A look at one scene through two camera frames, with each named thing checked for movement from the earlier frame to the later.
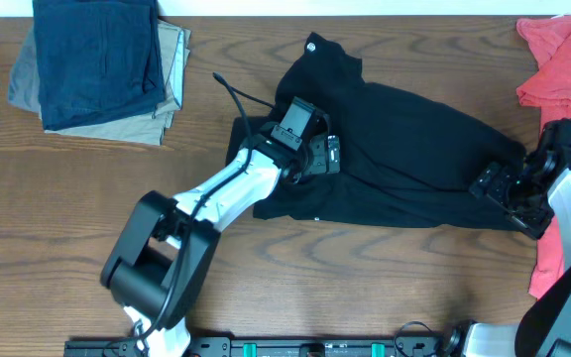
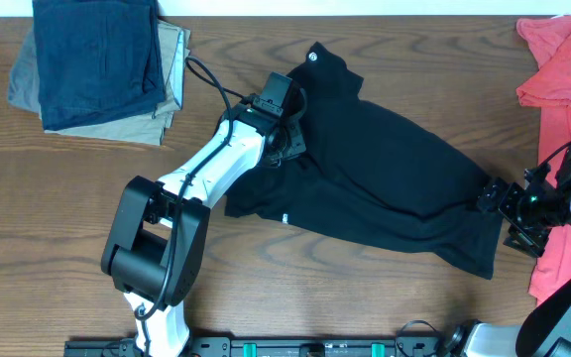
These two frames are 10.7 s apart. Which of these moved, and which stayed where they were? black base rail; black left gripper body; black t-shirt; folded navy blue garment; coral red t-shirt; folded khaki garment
Moved: black left gripper body; black t-shirt
Stayed: black base rail; folded navy blue garment; folded khaki garment; coral red t-shirt
